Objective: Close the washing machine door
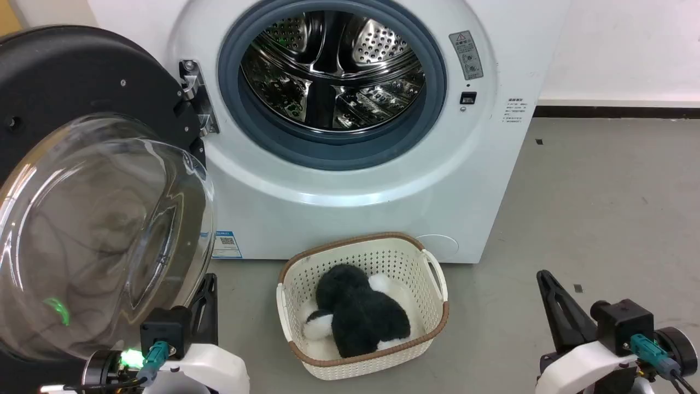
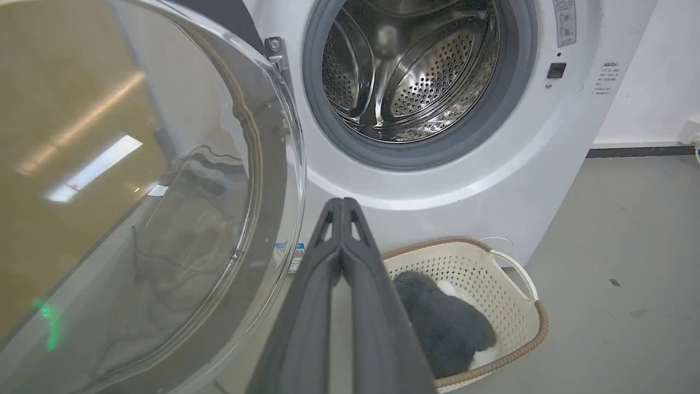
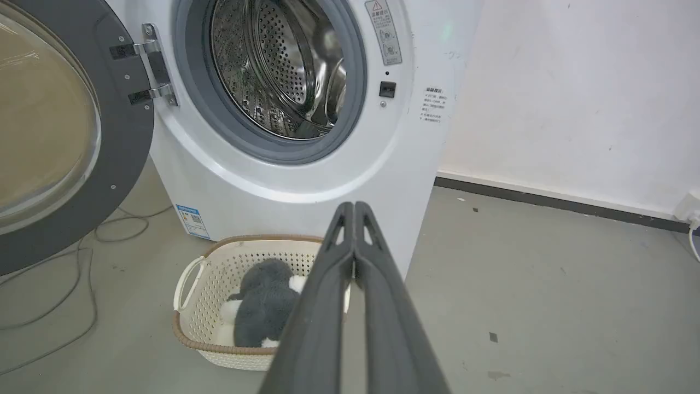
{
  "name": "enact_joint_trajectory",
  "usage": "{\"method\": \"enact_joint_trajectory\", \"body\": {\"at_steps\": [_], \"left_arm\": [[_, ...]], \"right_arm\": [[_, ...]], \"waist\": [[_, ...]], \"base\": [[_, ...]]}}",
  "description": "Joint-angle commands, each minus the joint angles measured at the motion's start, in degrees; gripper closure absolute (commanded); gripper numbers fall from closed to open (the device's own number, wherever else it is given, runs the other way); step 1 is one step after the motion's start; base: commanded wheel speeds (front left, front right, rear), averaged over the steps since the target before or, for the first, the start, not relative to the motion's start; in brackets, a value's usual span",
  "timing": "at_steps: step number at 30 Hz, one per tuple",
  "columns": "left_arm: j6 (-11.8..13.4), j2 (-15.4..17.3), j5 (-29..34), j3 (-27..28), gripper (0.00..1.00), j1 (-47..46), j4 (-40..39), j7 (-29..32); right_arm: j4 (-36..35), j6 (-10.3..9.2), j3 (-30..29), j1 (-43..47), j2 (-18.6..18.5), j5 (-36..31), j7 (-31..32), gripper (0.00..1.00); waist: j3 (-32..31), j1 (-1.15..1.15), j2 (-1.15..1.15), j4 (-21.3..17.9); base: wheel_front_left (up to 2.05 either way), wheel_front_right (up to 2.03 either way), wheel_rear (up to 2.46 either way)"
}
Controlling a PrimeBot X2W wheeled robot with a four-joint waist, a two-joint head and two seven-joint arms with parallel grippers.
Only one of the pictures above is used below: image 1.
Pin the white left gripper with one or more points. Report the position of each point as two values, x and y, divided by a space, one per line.
213 366

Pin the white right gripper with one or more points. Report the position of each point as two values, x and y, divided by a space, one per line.
579 366

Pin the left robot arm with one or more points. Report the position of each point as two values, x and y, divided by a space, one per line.
106 371

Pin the black round door, glass bowl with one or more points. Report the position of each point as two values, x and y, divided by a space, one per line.
82 219

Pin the white front-load washing machine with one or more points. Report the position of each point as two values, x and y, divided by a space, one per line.
492 180

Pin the silver metal door hinge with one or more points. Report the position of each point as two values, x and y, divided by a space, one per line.
198 96

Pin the black door latch slot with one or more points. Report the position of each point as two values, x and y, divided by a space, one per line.
468 98

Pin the blue white energy label sticker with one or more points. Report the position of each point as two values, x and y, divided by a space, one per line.
226 244

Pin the white plastic basket, brown rim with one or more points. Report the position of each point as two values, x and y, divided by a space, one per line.
306 284

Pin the round white filter cover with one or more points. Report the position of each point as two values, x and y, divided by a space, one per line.
440 247

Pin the black and white plush toy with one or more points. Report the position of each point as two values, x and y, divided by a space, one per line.
361 317

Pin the stainless steel perforated drum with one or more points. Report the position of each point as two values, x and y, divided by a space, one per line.
333 65

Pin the grey warning label sticker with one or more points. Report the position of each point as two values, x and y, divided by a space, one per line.
466 54

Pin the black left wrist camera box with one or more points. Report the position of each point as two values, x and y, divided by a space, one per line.
165 331

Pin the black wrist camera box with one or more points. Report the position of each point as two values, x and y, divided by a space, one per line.
623 323
165 331

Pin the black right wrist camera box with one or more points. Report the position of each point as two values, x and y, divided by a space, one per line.
623 323

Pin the black wall baseboard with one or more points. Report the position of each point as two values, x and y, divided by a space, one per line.
618 111

